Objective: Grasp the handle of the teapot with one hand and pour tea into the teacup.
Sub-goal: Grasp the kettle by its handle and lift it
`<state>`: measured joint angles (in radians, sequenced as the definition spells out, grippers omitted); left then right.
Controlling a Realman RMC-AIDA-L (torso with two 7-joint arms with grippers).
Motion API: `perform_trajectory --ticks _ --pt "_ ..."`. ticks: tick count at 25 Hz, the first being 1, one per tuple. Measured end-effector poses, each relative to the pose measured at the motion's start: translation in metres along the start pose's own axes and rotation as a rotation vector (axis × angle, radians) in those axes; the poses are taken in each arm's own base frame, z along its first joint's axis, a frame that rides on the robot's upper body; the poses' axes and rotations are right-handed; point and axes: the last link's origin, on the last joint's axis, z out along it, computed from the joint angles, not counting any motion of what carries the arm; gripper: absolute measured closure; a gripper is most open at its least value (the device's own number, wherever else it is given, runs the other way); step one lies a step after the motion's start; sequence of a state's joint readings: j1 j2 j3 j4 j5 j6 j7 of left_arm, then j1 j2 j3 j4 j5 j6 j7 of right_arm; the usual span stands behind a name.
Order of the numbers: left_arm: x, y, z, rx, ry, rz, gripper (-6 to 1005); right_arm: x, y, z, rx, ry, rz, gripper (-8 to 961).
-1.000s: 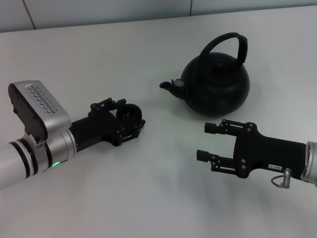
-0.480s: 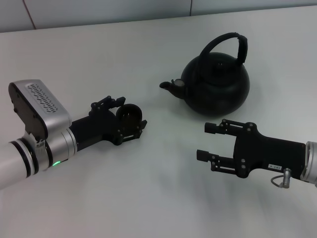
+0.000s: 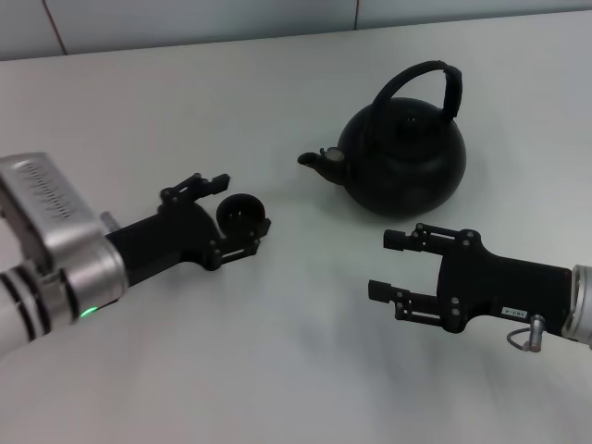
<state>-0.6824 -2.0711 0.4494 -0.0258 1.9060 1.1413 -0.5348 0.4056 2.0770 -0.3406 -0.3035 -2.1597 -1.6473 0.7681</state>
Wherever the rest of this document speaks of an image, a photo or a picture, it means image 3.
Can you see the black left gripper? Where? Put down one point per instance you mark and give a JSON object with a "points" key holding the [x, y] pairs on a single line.
{"points": [[176, 236]]}

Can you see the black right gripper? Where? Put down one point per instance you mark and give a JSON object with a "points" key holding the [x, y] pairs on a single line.
{"points": [[499, 287]]}

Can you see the small black teacup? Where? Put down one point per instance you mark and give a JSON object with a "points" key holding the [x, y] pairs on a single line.
{"points": [[240, 213]]}

